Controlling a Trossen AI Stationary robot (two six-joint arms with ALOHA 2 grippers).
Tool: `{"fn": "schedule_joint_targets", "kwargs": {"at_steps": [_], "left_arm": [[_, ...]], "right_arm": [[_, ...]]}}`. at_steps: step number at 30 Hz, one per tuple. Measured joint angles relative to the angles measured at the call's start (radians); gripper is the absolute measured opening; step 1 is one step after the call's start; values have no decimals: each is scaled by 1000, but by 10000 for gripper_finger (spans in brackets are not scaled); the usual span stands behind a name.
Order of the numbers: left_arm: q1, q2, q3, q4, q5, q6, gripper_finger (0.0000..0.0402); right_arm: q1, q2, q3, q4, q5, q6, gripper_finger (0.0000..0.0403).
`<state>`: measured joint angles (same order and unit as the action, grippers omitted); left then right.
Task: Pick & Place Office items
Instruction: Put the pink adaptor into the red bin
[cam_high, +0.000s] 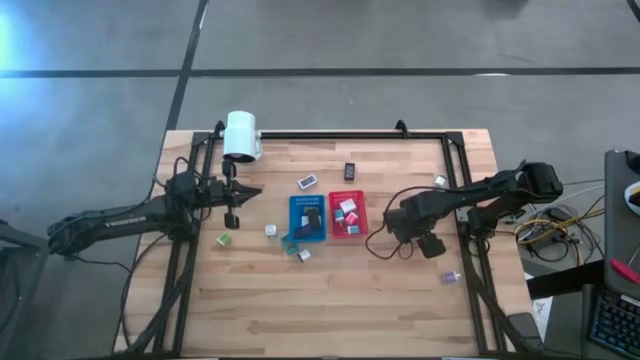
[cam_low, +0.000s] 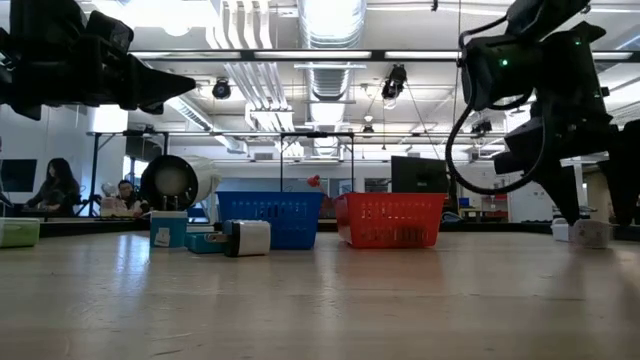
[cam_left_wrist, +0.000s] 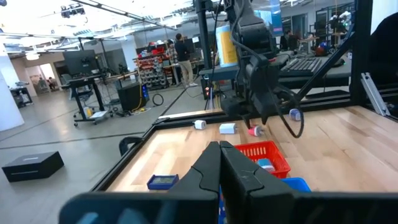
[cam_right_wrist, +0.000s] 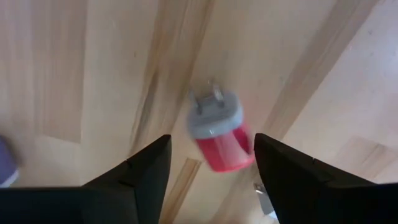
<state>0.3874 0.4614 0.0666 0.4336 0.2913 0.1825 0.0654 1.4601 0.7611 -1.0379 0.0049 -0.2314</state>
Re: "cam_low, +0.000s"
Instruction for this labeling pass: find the silver air duct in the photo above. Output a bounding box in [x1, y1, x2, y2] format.
[298, 0, 367, 159]

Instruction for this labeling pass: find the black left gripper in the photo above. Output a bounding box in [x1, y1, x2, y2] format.
[42, 47, 196, 116]

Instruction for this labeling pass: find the teal flat box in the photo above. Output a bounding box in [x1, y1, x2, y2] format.
[184, 230, 227, 255]

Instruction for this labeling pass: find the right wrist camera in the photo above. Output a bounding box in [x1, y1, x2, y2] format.
[492, 117, 547, 176]

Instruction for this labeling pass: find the red plastic basket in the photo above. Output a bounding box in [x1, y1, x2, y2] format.
[333, 192, 448, 250]

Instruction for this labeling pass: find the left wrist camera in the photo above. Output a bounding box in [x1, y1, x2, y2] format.
[84, 9, 135, 54]

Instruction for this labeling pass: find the blue plastic basket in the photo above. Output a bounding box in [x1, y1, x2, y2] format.
[216, 190, 327, 251]

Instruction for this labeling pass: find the black background rig frame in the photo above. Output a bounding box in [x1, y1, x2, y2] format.
[85, 128, 357, 217]

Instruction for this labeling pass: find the black overhead camera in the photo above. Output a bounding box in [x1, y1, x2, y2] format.
[380, 63, 409, 110]

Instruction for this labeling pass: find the black aluminium rig frame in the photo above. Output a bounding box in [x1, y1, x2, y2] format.
[38, 221, 640, 237]

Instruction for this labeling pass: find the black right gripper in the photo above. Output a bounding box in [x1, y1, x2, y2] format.
[529, 94, 640, 227]

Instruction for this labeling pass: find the white wall charger cube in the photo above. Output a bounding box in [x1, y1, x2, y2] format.
[207, 219, 273, 258]

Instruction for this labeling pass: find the white cup far right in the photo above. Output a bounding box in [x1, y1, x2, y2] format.
[550, 217, 574, 244]

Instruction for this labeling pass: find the green charger cube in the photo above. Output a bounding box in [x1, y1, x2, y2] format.
[0, 217, 41, 249]

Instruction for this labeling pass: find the white cube with dotted face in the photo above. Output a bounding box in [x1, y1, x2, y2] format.
[569, 218, 612, 250]

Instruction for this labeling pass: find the black ceiling spotlight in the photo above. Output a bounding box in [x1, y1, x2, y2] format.
[470, 117, 495, 137]
[211, 76, 233, 101]

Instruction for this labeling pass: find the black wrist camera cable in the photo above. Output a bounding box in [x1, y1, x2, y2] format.
[444, 14, 549, 196]

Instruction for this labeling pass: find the white shelf with items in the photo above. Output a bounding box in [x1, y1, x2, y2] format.
[480, 188, 507, 221]

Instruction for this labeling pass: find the blue white carton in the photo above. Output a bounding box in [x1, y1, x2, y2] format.
[149, 196, 189, 249]

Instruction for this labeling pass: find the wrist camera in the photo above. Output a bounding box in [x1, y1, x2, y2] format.
[84, 9, 135, 54]
[492, 117, 547, 176]

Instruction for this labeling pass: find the black wall monitor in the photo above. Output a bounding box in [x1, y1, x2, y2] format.
[0, 158, 39, 194]

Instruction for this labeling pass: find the person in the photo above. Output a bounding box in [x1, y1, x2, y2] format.
[24, 157, 81, 217]
[101, 178, 151, 217]

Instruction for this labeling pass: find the white cylindrical projector on stand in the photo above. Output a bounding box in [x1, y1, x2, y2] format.
[139, 154, 222, 224]

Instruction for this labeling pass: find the white pillar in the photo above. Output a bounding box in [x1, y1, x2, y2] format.
[504, 169, 552, 224]

